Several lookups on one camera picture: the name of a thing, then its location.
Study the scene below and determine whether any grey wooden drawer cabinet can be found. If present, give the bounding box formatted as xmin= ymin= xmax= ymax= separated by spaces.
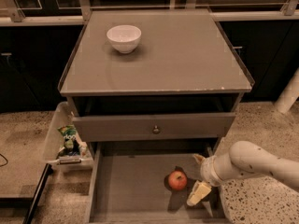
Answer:
xmin=57 ymin=8 xmax=256 ymax=147

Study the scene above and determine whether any grey open middle drawer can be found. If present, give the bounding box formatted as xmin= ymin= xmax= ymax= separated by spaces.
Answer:
xmin=84 ymin=140 xmax=231 ymax=224

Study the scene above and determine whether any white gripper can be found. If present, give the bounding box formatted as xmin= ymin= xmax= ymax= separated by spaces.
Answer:
xmin=187 ymin=154 xmax=223 ymax=206

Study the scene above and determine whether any red apple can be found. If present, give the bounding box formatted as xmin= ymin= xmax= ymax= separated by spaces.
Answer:
xmin=168 ymin=170 xmax=188 ymax=190

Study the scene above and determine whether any black floor rail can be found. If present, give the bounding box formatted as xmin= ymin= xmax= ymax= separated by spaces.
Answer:
xmin=22 ymin=163 xmax=53 ymax=224

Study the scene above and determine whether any clear plastic storage bin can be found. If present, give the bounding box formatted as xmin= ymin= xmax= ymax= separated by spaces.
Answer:
xmin=43 ymin=102 xmax=93 ymax=172

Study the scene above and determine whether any black cable on floor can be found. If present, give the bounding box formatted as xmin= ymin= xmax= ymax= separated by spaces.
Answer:
xmin=0 ymin=152 xmax=9 ymax=168

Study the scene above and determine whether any round metal drawer knob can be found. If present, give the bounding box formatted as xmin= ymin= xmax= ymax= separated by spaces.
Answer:
xmin=152 ymin=126 xmax=161 ymax=134

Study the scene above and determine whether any grey top drawer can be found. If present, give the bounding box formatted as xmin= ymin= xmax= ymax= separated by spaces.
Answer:
xmin=72 ymin=112 xmax=235 ymax=142

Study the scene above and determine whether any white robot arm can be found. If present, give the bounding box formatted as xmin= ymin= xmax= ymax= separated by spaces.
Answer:
xmin=187 ymin=141 xmax=299 ymax=206

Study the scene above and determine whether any green snack bag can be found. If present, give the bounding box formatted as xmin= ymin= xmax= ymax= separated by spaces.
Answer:
xmin=58 ymin=125 xmax=79 ymax=157

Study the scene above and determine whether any white ceramic bowl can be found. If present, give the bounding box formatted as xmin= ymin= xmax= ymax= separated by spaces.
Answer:
xmin=107 ymin=25 xmax=142 ymax=54

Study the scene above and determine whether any metal railing frame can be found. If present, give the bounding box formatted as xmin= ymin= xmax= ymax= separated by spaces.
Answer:
xmin=0 ymin=0 xmax=299 ymax=25

